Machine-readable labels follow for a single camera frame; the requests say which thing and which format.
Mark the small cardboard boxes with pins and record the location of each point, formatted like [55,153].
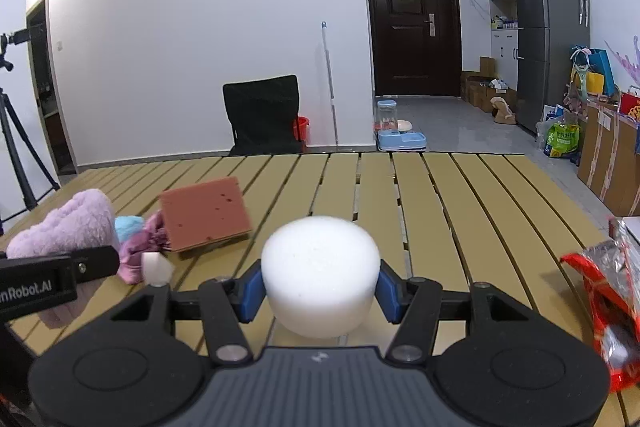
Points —
[482,89]

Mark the pet water dispenser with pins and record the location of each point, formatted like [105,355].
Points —
[386,117]

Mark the tan slatted folding table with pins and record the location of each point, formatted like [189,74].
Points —
[450,217]

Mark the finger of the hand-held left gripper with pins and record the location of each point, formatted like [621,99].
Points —
[97,263]

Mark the small white foam piece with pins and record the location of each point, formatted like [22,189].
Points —
[157,268]

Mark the red printed box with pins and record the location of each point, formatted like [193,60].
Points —
[631,107]

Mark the red snack wrapper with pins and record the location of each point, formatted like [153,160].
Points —
[607,302]

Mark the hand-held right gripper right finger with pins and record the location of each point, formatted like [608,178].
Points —
[391,294]

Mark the lilac fluffy towel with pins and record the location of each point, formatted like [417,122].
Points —
[65,227]

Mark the brown plush toy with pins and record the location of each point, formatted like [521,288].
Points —
[501,111]

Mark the large cardboard box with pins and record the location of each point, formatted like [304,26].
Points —
[612,157]

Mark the dark brown door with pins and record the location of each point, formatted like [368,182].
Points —
[415,27]

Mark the white foam cylinder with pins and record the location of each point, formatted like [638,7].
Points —
[320,272]

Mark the pink and blue cloth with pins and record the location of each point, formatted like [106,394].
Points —
[142,247]

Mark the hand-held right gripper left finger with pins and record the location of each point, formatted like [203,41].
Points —
[249,294]

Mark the black folding chair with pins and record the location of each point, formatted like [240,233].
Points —
[262,117]

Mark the black camera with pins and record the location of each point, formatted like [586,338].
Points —
[22,37]

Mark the white base cabinet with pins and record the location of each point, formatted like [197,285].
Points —
[505,54]

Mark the green bag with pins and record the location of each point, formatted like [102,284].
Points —
[562,139]

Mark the grey refrigerator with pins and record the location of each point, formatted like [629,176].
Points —
[545,37]

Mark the yellow gift bag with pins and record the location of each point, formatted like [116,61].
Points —
[592,82]

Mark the black tripod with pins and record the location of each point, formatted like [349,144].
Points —
[15,132]

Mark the red bucket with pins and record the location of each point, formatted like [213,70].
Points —
[301,129]

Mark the blue pet feeding tray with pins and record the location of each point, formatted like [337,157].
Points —
[402,142]

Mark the blue pompom ball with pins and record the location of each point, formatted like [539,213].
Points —
[129,229]

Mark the white pet bowl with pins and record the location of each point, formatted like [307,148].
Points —
[404,126]

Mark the brown sponge pad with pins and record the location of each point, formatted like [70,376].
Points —
[205,214]

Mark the blue gift bag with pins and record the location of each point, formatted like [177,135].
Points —
[602,72]

